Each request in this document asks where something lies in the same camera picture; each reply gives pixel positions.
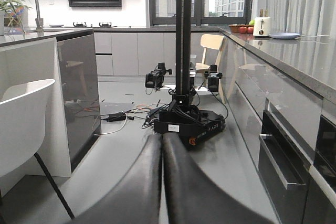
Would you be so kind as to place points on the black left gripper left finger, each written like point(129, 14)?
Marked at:
point(136, 197)

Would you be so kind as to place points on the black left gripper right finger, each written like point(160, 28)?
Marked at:
point(191, 196)

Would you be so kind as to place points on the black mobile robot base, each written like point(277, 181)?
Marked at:
point(194, 126)

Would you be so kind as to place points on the black power adapter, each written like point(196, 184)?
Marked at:
point(120, 116)

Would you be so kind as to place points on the grey counter cabinet run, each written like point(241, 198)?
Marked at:
point(282, 96)

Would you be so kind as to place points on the white plastic chair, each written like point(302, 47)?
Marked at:
point(23, 110)

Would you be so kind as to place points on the grey kitchen island cabinet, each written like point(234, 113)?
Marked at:
point(72, 111)

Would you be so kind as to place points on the fruit basket with apples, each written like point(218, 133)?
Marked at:
point(242, 28)

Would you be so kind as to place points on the light blue plate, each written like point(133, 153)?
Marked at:
point(284, 35)

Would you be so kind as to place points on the white toaster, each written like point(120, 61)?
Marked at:
point(262, 25)

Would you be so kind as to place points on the gas stove burners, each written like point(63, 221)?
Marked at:
point(95, 25)

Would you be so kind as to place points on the black robot lift column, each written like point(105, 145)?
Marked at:
point(183, 51)

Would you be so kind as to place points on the white sheer curtain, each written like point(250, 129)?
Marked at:
point(308, 17)

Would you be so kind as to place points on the green potted plant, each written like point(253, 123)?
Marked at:
point(9, 8)

